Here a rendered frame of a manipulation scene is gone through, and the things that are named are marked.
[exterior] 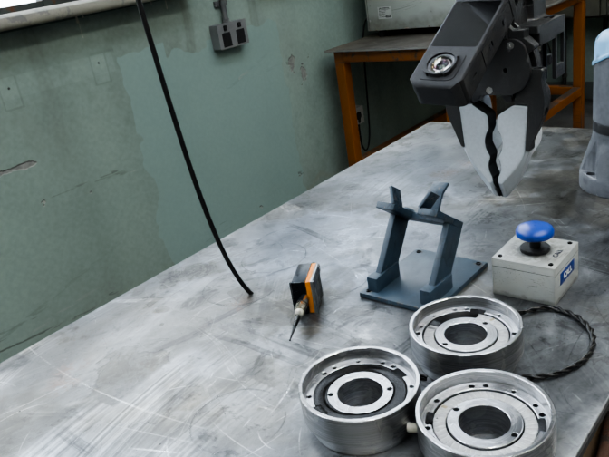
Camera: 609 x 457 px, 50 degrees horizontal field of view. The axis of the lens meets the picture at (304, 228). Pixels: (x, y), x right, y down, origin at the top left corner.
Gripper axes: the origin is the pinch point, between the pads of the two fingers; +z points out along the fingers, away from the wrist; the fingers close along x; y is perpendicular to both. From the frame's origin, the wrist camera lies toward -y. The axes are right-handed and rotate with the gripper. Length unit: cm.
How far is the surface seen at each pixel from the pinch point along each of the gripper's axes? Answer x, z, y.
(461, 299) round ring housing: 3.9, 12.3, -1.2
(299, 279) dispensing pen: 22.1, 11.9, -5.3
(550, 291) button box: -2.0, 14.4, 7.1
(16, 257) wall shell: 162, 48, 20
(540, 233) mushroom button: -0.1, 8.9, 9.4
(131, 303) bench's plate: 44.9, 16.1, -13.8
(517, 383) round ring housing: -6.2, 12.6, -10.9
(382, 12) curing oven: 142, 8, 194
